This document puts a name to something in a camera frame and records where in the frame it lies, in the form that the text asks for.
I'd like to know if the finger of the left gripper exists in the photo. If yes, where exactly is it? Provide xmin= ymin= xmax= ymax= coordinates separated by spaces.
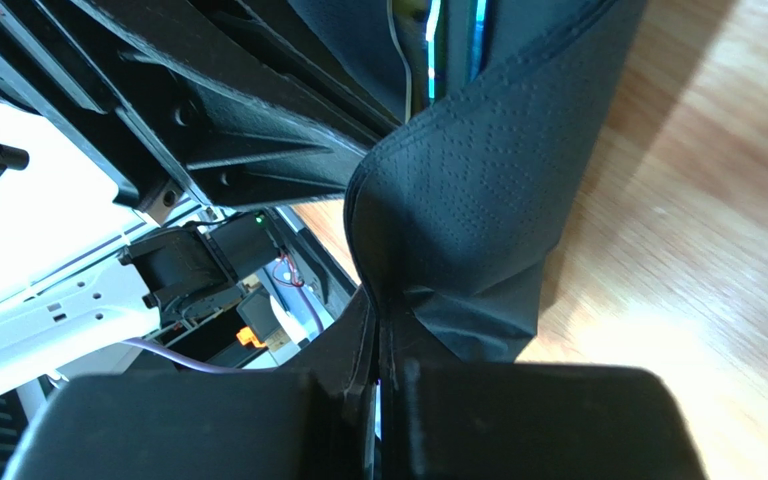
xmin=114 ymin=53 xmax=368 ymax=208
xmin=77 ymin=1 xmax=399 ymax=143

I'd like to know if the iridescent spoon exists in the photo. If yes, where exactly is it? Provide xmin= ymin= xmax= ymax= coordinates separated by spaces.
xmin=467 ymin=0 xmax=488 ymax=81

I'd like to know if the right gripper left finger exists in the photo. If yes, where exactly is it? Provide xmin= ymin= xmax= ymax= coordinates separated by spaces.
xmin=5 ymin=291 xmax=374 ymax=479

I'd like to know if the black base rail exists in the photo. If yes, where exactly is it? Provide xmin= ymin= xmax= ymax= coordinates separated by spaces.
xmin=157 ymin=206 xmax=362 ymax=371

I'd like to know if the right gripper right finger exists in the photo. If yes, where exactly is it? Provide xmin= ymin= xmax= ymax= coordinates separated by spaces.
xmin=380 ymin=307 xmax=705 ymax=479

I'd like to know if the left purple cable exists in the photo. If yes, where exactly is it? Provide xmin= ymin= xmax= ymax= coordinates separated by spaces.
xmin=120 ymin=336 xmax=272 ymax=375

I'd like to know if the black paper napkin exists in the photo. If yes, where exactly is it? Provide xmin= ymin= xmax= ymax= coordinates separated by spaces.
xmin=287 ymin=0 xmax=648 ymax=366

